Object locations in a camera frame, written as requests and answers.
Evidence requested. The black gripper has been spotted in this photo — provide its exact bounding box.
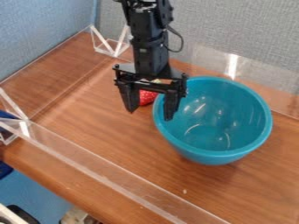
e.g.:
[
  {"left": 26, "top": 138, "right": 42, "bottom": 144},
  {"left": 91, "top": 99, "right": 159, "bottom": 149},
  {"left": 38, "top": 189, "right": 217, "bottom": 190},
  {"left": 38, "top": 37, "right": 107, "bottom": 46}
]
[{"left": 114, "top": 34, "right": 188, "bottom": 121}]

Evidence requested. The blue plastic bowl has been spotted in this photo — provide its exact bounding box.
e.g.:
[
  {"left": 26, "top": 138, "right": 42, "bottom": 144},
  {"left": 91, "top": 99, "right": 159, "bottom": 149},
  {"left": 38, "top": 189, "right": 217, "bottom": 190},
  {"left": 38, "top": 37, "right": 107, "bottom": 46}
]
[{"left": 154, "top": 76, "right": 274, "bottom": 165}]

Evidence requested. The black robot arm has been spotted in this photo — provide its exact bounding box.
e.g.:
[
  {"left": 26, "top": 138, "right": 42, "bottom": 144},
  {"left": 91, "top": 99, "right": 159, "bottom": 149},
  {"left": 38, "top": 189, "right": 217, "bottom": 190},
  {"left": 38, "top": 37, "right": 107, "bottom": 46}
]
[{"left": 114, "top": 0, "right": 189, "bottom": 121}]

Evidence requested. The red strawberry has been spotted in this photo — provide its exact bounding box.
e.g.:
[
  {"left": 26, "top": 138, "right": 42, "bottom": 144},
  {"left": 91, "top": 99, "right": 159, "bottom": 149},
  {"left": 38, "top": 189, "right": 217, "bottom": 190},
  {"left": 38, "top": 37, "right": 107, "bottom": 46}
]
[{"left": 139, "top": 90, "right": 158, "bottom": 106}]

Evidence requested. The clear acrylic back barrier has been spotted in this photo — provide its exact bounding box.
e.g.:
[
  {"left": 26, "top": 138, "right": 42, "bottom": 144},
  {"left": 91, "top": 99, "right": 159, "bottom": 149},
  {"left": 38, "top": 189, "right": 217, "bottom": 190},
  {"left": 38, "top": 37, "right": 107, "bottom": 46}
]
[{"left": 117, "top": 43, "right": 299, "bottom": 120}]

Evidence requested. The clear acrylic barrier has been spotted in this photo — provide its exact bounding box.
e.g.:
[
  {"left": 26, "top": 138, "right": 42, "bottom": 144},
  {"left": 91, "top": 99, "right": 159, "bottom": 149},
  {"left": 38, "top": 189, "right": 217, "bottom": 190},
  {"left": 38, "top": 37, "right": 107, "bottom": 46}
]
[
  {"left": 0, "top": 118, "right": 230, "bottom": 224},
  {"left": 117, "top": 43, "right": 299, "bottom": 120}
]

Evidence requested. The clear acrylic front barrier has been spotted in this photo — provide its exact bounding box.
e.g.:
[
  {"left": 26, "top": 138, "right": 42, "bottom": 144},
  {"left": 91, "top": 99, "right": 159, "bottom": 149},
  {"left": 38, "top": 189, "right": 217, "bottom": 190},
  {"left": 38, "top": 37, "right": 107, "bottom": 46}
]
[{"left": 0, "top": 118, "right": 230, "bottom": 224}]

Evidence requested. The blue object at left edge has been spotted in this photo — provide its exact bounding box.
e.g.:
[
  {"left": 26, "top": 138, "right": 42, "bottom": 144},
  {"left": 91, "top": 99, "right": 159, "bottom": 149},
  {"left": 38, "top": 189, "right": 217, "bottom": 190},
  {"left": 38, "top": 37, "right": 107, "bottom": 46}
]
[{"left": 0, "top": 109, "right": 17, "bottom": 180}]

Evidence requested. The black white object below table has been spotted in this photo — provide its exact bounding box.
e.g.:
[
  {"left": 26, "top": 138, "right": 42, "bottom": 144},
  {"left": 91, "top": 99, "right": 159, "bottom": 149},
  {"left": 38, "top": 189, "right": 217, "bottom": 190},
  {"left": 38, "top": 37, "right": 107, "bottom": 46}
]
[{"left": 0, "top": 204, "right": 42, "bottom": 224}]

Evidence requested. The clear acrylic corner bracket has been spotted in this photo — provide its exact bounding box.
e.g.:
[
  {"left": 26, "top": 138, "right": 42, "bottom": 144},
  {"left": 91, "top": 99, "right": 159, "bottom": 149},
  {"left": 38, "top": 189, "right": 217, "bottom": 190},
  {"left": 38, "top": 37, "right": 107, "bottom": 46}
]
[{"left": 90, "top": 24, "right": 130, "bottom": 58}]

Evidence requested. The black cable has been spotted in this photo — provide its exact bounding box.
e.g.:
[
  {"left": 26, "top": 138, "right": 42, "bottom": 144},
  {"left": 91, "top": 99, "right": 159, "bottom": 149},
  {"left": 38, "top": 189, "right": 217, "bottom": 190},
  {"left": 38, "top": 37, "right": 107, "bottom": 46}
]
[{"left": 165, "top": 24, "right": 185, "bottom": 54}]

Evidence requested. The clear acrylic left bracket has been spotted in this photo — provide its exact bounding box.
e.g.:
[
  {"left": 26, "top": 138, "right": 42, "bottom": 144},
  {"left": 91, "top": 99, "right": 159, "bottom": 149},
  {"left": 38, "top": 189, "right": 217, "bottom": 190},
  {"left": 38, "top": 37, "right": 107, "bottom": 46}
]
[{"left": 0, "top": 88, "right": 31, "bottom": 145}]

